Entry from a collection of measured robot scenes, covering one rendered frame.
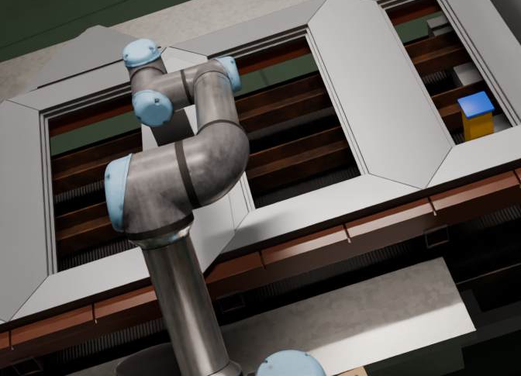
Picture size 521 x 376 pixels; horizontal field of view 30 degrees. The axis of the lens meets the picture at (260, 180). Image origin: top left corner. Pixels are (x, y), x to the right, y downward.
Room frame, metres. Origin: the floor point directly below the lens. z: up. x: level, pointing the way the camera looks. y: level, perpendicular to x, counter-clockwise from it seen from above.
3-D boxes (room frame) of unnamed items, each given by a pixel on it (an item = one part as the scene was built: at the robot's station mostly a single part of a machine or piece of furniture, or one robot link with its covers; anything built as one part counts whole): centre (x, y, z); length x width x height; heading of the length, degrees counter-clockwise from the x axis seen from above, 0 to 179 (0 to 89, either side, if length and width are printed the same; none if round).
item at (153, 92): (1.56, 0.14, 1.11); 0.11 x 0.11 x 0.08; 86
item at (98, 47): (2.27, 0.35, 0.77); 0.45 x 0.20 x 0.04; 88
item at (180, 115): (1.67, 0.14, 0.95); 0.10 x 0.09 x 0.16; 2
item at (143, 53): (1.65, 0.15, 1.11); 0.09 x 0.08 x 0.11; 176
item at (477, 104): (1.46, -0.48, 0.88); 0.06 x 0.06 x 0.02; 88
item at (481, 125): (1.46, -0.48, 0.78); 0.05 x 0.05 x 0.19; 88
